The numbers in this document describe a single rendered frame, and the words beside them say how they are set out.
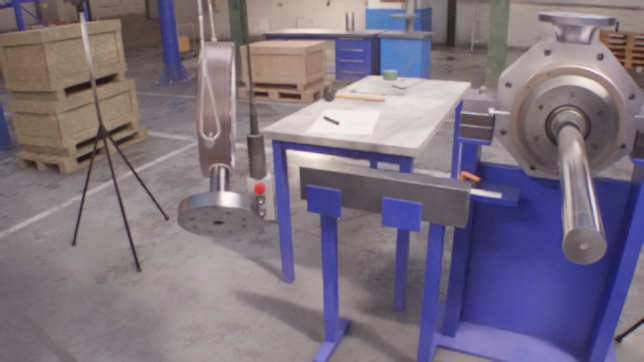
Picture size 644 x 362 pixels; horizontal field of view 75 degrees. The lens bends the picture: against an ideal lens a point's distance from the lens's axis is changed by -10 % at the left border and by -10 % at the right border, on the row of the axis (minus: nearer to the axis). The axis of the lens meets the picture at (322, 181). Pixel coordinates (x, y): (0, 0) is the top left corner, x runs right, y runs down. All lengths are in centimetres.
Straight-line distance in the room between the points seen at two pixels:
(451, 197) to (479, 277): 69
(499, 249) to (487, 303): 29
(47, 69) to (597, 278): 440
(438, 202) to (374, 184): 23
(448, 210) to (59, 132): 387
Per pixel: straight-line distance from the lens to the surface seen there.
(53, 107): 470
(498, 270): 212
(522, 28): 1325
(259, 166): 119
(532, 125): 157
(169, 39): 889
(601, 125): 157
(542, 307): 221
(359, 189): 164
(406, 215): 161
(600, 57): 173
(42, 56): 468
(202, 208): 105
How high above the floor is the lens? 148
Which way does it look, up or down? 23 degrees down
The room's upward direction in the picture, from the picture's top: 2 degrees counter-clockwise
